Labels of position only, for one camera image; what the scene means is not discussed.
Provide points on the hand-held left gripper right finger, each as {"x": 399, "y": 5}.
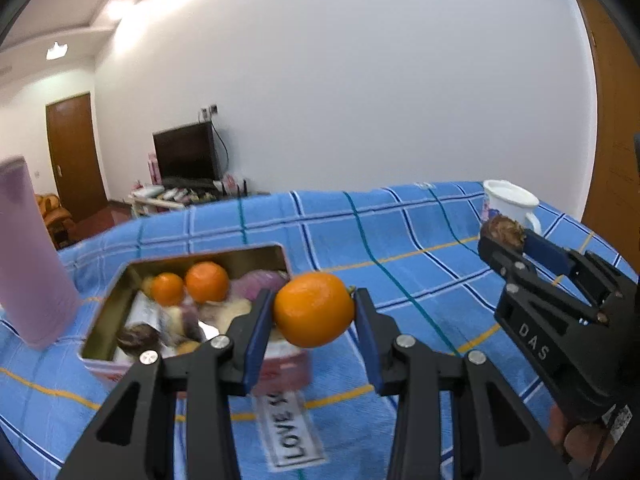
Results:
{"x": 367, "y": 345}

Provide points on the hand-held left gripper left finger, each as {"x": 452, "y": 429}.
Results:
{"x": 257, "y": 340}

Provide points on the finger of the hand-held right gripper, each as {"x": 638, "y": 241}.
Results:
{"x": 550, "y": 255}
{"x": 505, "y": 265}

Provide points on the dark wrinkled passion fruit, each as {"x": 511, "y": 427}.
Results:
{"x": 502, "y": 230}
{"x": 137, "y": 337}

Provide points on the pink metal tin box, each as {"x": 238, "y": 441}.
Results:
{"x": 287, "y": 362}

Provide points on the purple round turnip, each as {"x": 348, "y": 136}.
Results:
{"x": 260, "y": 282}

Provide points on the orange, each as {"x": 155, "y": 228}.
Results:
{"x": 312, "y": 310}
{"x": 206, "y": 281}
{"x": 167, "y": 288}

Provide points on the person's right hand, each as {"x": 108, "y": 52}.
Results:
{"x": 575, "y": 440}

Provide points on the white floral mug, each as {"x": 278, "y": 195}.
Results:
{"x": 510, "y": 200}

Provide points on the blue plaid blanket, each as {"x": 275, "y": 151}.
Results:
{"x": 425, "y": 270}

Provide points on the printed paper leaflet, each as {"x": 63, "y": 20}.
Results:
{"x": 145, "y": 312}

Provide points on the brown wooden wardrobe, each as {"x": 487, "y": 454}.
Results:
{"x": 615, "y": 135}

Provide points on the black router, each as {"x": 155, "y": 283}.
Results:
{"x": 242, "y": 187}

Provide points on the pink floral box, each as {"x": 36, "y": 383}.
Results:
{"x": 230, "y": 180}

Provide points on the white tv stand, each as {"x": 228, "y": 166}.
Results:
{"x": 150, "y": 205}

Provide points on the white flat box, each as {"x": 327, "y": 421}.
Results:
{"x": 147, "y": 191}

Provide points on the black television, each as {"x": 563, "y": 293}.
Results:
{"x": 185, "y": 152}

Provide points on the purple tall bottle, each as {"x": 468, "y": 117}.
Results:
{"x": 35, "y": 270}

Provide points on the orange leather sofa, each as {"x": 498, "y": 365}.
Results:
{"x": 55, "y": 215}

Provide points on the brown wooden door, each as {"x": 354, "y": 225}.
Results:
{"x": 75, "y": 160}

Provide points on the square ceiling light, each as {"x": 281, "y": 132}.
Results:
{"x": 57, "y": 51}

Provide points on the wall socket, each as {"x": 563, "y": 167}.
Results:
{"x": 209, "y": 110}

